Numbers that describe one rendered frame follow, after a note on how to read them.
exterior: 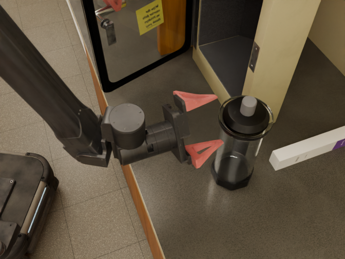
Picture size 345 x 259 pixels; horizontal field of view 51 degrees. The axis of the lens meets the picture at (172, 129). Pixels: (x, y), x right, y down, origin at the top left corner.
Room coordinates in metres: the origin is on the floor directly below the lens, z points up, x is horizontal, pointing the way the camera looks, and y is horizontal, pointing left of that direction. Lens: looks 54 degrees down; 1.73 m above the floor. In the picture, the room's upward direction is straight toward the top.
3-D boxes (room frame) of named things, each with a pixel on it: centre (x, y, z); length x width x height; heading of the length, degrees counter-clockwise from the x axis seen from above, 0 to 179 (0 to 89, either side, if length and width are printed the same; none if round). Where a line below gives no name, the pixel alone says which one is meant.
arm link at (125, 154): (0.37, 0.08, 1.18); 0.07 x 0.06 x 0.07; 112
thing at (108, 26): (0.68, 0.15, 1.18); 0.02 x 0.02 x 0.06; 37
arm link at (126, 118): (0.37, 0.11, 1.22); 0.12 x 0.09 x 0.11; 82
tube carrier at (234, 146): (0.45, -0.15, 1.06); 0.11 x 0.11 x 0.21
